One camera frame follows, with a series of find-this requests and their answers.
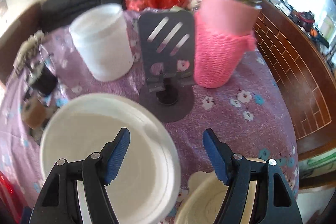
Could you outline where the wooden carved cabinet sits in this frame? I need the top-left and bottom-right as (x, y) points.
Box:
(255, 0), (335, 160)

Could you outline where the purple floral tablecloth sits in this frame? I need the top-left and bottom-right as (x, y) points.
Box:
(1, 27), (298, 223)

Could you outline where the pink knit-sleeved thermos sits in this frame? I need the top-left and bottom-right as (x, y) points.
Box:
(194, 0), (262, 89)

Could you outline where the red gold-rimmed plate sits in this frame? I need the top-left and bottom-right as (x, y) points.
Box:
(0, 172), (24, 223)

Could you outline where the black phone stand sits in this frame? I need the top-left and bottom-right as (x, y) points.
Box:
(138, 9), (197, 106)

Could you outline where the white bowl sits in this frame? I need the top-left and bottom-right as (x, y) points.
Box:
(40, 93), (181, 223)

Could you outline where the beige bowl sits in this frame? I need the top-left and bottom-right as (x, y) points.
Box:
(174, 157), (268, 224)

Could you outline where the black red-label jar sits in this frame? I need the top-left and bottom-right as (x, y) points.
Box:
(25, 54), (58, 97)

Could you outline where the white plastic jar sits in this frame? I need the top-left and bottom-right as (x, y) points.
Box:
(70, 3), (134, 82)

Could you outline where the brown cork-lid jar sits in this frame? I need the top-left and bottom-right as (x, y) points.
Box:
(21, 97), (47, 130)

